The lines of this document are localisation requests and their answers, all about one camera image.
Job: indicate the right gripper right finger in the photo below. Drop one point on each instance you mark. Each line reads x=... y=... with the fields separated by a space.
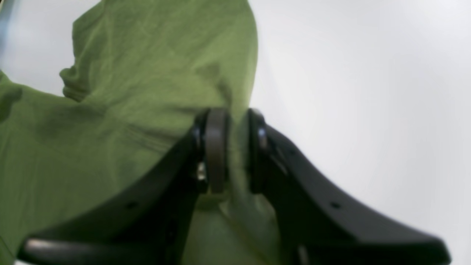
x=320 y=224

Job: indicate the olive green T-shirt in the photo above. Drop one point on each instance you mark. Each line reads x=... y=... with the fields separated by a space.
x=143 y=70

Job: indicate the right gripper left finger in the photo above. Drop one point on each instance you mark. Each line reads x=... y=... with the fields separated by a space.
x=147 y=223

